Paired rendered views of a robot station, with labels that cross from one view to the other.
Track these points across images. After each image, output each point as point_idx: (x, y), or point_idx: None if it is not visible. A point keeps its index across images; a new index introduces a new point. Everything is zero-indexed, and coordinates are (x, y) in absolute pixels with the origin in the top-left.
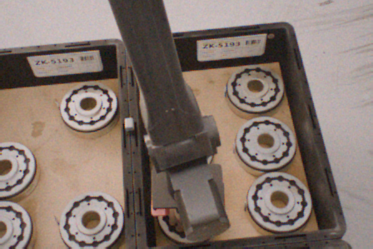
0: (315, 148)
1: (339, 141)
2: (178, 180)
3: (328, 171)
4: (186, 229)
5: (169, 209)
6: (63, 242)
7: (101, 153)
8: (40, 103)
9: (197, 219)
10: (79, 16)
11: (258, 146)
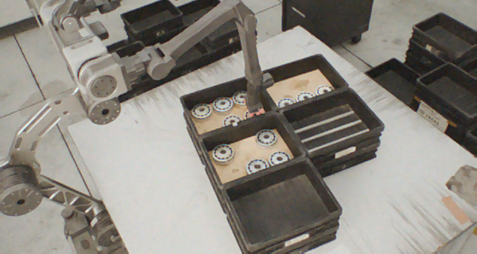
0: (227, 83)
1: None
2: (262, 80)
3: (234, 80)
4: (272, 82)
5: None
6: (274, 147)
7: (238, 148)
8: (223, 173)
9: (270, 76)
10: (157, 206)
11: (225, 104)
